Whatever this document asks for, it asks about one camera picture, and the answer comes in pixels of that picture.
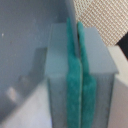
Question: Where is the woven beige placemat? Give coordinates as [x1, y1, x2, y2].
[73, 0, 128, 46]

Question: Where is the gripper green padded right finger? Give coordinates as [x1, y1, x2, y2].
[77, 21, 119, 128]

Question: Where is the gripper green padded left finger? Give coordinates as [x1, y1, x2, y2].
[44, 16, 82, 128]

